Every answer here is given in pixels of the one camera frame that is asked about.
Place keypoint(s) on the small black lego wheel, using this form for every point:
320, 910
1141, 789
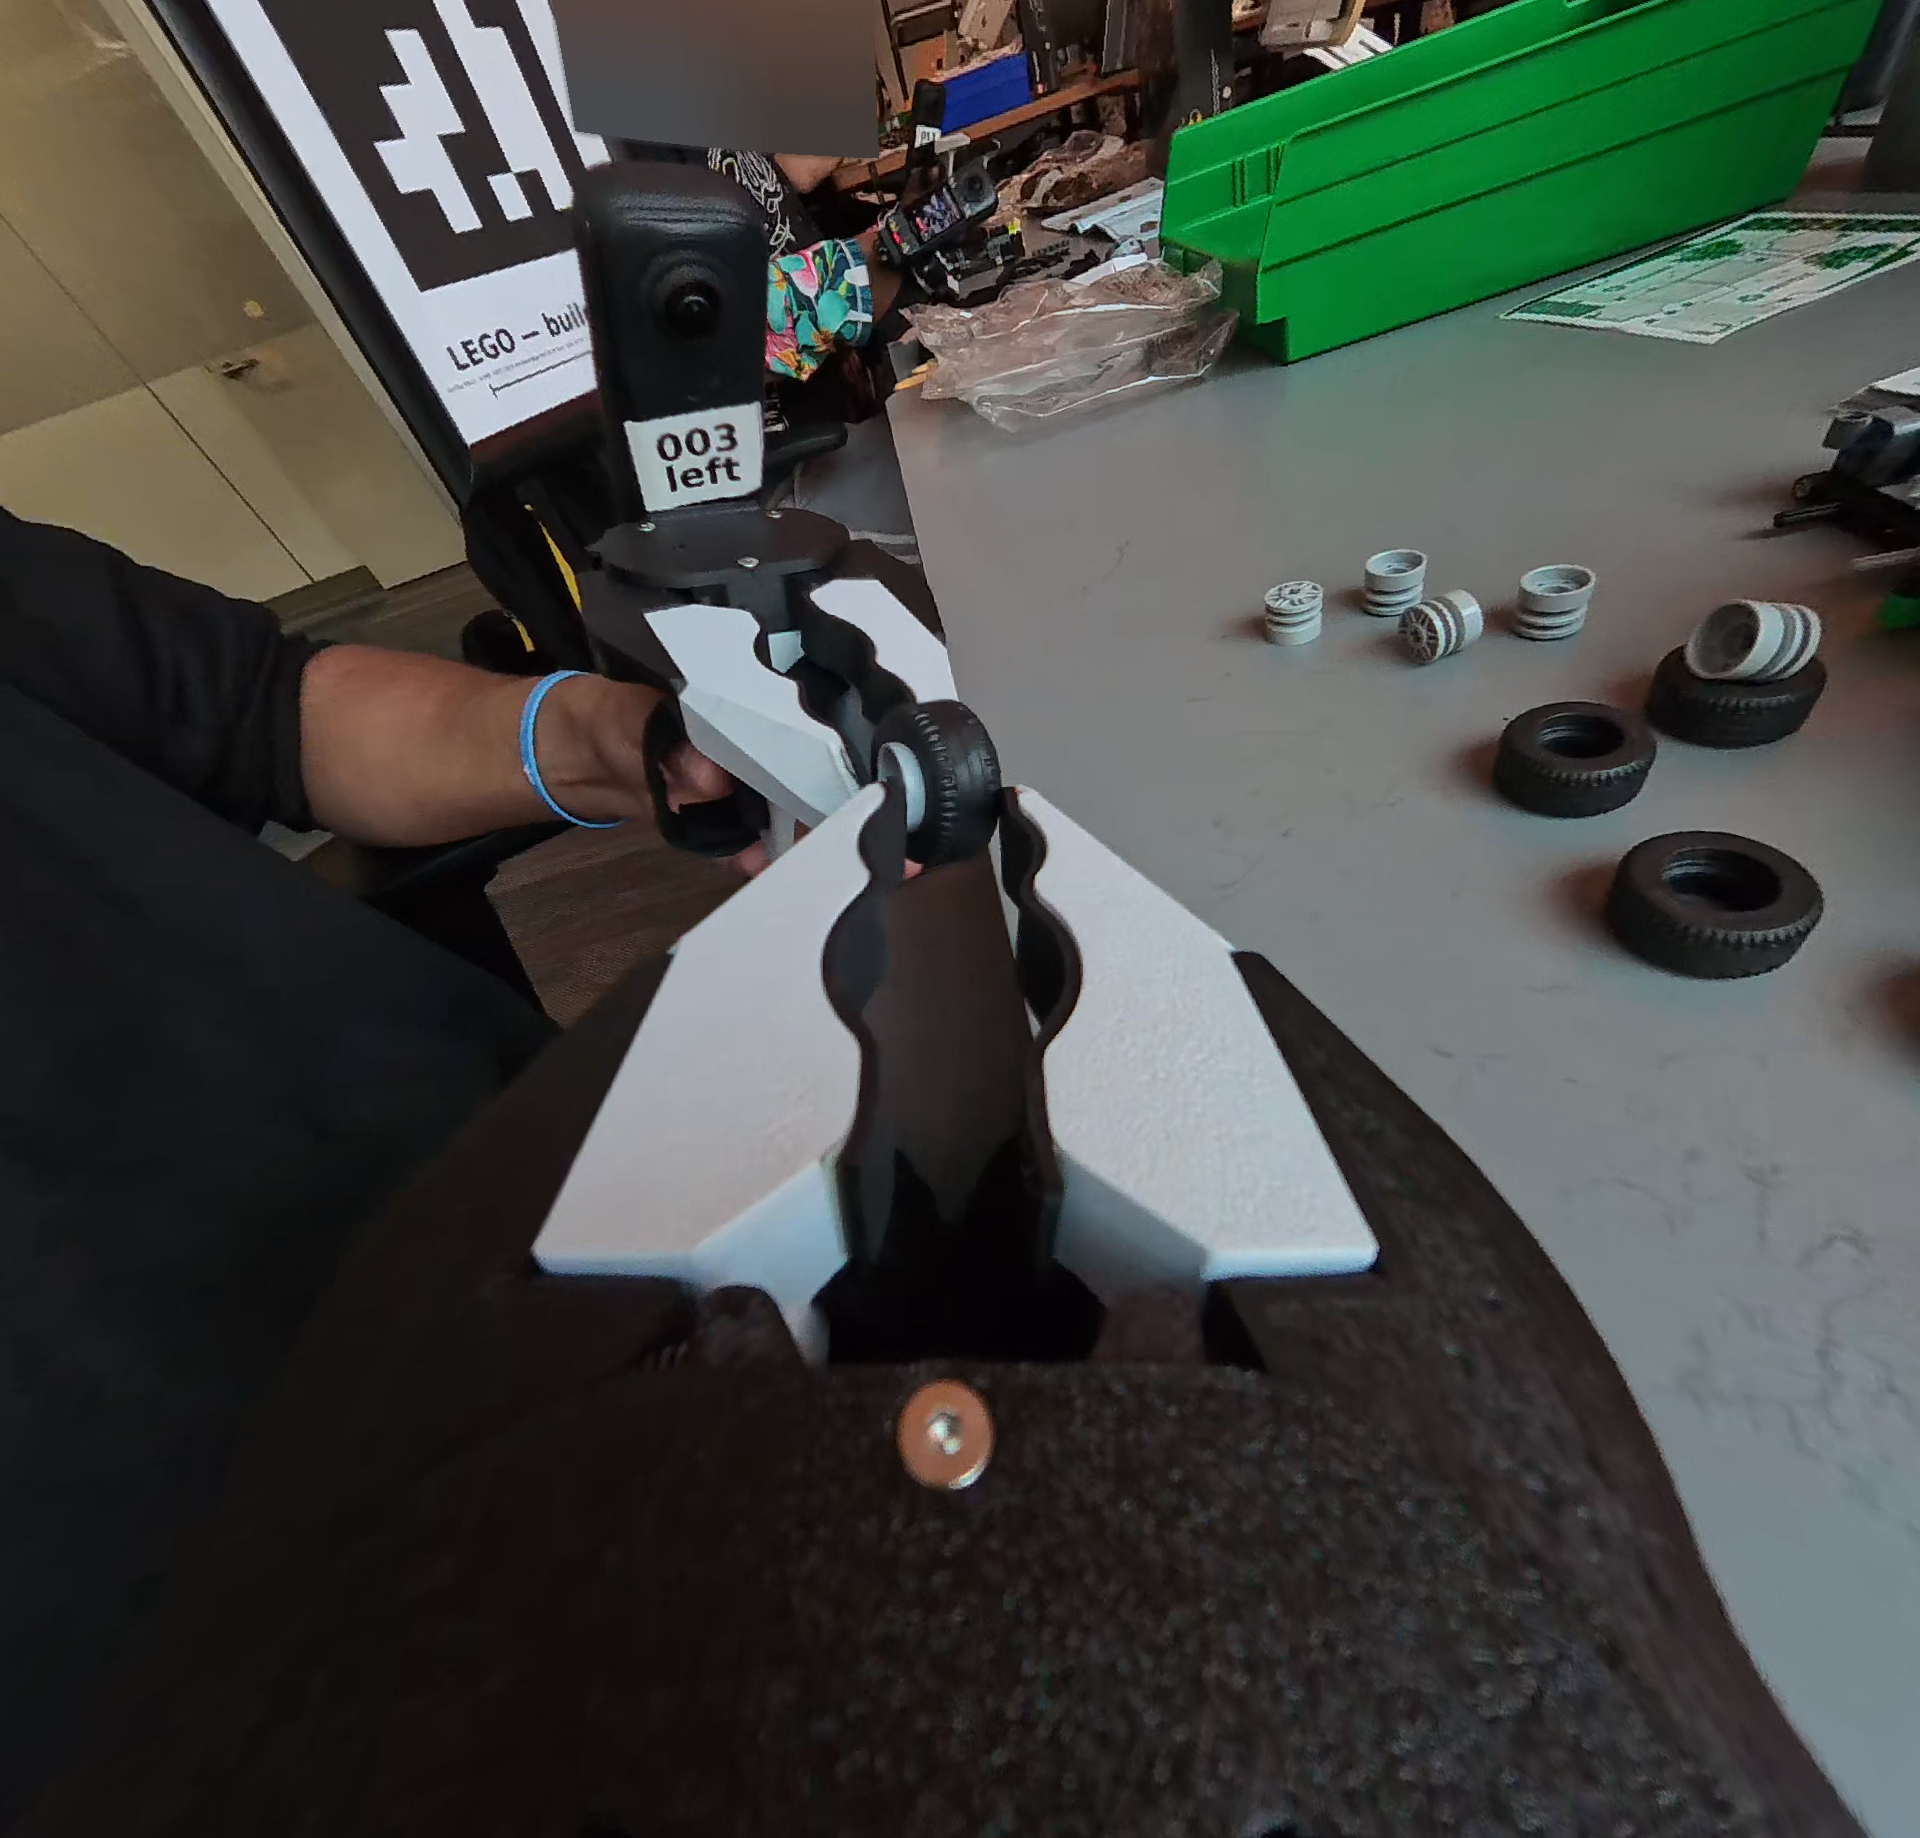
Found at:
948, 780

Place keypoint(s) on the person's left hand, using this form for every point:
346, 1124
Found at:
606, 750

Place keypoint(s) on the person's left forearm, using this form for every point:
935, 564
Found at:
405, 735

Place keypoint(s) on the green plastic bin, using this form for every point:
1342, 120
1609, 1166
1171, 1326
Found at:
1501, 174

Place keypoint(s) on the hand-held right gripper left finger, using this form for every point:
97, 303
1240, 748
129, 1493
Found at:
705, 1104

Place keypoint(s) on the pile of black lego pieces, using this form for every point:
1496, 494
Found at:
1101, 241

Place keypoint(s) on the tall dark cardboard box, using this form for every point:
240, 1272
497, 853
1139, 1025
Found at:
1185, 10

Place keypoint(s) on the clear plastic bag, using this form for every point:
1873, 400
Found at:
1051, 345

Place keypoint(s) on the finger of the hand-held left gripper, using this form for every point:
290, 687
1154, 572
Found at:
735, 699
885, 624

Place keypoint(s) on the green sticker sheet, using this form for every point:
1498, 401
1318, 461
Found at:
1710, 280

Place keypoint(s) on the grey lego wheel hub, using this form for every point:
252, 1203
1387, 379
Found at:
1396, 584
1293, 615
1755, 641
1554, 605
1442, 628

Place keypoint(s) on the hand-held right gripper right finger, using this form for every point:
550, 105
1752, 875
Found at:
1200, 1104

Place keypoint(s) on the black lego tire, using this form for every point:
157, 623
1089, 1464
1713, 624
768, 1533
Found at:
1726, 714
1575, 765
1710, 916

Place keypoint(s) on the blue storage bin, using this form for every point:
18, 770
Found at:
991, 85

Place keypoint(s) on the blue wristband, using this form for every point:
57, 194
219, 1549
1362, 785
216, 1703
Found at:
529, 735

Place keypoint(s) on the black white marker sign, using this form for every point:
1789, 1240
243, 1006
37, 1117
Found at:
361, 115

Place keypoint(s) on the lego truck chassis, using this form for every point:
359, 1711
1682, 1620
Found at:
1867, 496

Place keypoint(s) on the wooden background desk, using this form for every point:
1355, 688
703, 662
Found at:
1051, 105

